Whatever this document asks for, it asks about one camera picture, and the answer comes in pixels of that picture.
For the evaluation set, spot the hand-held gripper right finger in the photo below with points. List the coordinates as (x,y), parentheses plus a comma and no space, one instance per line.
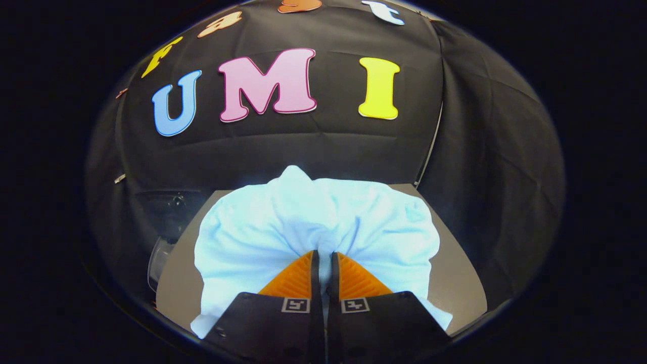
(374,328)

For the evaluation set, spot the white clip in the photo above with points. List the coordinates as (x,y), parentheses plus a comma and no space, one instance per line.
(120,178)

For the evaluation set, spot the light blue polo shirt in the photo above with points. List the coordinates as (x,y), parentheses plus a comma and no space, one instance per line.
(252,237)

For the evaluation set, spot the copper clip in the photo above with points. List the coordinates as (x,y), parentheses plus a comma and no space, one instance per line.
(121,93)

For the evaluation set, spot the dark grey washing machine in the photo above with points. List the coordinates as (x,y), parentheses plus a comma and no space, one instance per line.
(167,212)

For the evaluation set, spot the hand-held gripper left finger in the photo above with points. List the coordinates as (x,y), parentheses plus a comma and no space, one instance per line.
(283,328)

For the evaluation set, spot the black backdrop cloth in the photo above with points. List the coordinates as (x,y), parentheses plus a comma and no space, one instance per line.
(328,146)

